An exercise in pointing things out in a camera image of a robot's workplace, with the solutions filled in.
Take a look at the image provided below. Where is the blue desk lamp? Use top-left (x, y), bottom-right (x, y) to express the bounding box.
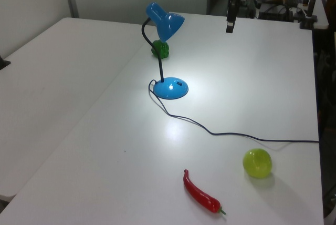
top-left (141, 2), bottom-right (190, 101)

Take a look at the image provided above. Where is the black equipment cluster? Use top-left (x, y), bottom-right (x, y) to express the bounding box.
top-left (258, 4), bottom-right (295, 22)

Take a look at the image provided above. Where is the green toy bell pepper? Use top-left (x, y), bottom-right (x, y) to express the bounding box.
top-left (151, 39), bottom-right (171, 59)

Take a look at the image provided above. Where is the green toy apple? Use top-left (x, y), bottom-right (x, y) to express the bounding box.
top-left (243, 148), bottom-right (273, 179)

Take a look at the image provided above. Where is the red toy chili pepper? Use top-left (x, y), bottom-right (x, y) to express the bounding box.
top-left (183, 169), bottom-right (227, 217)

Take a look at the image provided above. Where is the black lamp power cable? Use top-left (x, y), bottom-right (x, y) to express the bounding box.
top-left (148, 79), bottom-right (320, 144)

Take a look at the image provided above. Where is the small black table bracket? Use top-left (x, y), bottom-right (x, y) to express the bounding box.
top-left (0, 55), bottom-right (12, 70)

